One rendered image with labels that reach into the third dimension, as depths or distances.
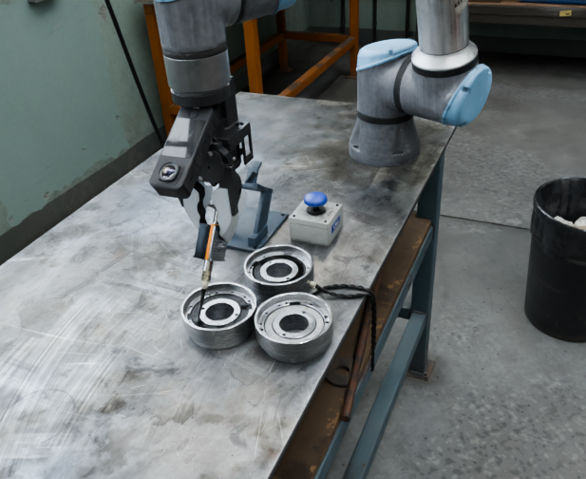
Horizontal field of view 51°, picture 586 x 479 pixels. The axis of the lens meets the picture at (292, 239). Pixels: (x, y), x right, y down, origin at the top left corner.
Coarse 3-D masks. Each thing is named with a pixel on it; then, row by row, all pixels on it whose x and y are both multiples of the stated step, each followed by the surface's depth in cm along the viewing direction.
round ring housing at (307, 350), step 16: (272, 304) 86; (288, 304) 86; (304, 304) 86; (320, 304) 85; (256, 320) 82; (288, 320) 85; (304, 320) 85; (256, 336) 82; (288, 336) 81; (304, 336) 81; (320, 336) 79; (272, 352) 80; (288, 352) 79; (304, 352) 79; (320, 352) 81
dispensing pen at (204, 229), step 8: (216, 208) 83; (216, 216) 83; (200, 224) 82; (208, 224) 82; (200, 232) 82; (208, 232) 82; (200, 240) 82; (200, 248) 82; (200, 256) 82; (208, 264) 83; (208, 272) 83; (208, 280) 83; (200, 296) 84; (200, 304) 84; (200, 312) 84
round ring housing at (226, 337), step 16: (208, 288) 89; (224, 288) 90; (240, 288) 89; (192, 304) 87; (208, 304) 87; (224, 304) 88; (256, 304) 85; (208, 320) 84; (224, 320) 84; (192, 336) 83; (208, 336) 82; (224, 336) 82; (240, 336) 83
